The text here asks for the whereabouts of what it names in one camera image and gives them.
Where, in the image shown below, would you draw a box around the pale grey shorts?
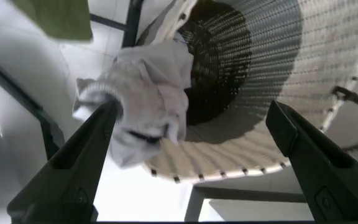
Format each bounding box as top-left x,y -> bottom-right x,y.
71,30 -> 195,169

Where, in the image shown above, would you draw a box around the black cable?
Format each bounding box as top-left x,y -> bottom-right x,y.
0,54 -> 65,161

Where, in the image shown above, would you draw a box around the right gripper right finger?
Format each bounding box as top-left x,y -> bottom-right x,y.
265,100 -> 358,222

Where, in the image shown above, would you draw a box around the white laundry basket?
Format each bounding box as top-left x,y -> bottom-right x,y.
135,0 -> 358,185

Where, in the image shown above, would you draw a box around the green printed garment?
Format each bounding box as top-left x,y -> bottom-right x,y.
9,0 -> 93,42

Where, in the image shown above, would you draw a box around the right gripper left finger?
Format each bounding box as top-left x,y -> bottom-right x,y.
6,100 -> 119,222

